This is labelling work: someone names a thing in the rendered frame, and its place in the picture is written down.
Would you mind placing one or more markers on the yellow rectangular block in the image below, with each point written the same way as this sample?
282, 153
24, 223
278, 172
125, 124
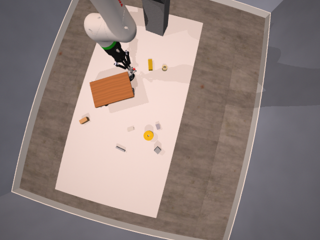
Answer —
150, 65

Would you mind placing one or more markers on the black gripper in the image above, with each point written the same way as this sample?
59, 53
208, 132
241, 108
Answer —
124, 58

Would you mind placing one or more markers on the yellow ring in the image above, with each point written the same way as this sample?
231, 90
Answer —
150, 137

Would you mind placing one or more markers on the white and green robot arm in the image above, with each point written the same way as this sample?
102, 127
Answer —
112, 25

